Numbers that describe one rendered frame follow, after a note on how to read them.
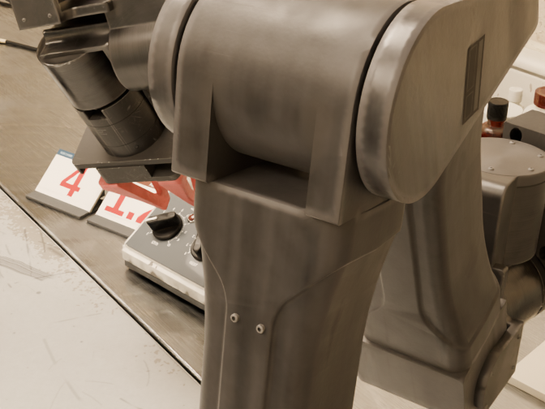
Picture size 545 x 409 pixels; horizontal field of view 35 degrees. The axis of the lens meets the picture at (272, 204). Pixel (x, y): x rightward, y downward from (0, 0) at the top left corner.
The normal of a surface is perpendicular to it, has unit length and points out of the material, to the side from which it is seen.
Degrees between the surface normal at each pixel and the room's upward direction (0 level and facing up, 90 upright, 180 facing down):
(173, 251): 30
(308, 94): 75
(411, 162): 90
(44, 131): 0
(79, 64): 106
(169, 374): 0
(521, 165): 2
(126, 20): 90
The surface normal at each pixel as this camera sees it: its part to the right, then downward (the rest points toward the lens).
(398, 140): 0.83, 0.27
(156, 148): -0.34, -0.60
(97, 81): 0.46, 0.57
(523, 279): 0.56, -0.32
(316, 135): -0.55, 0.25
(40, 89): 0.00, -0.88
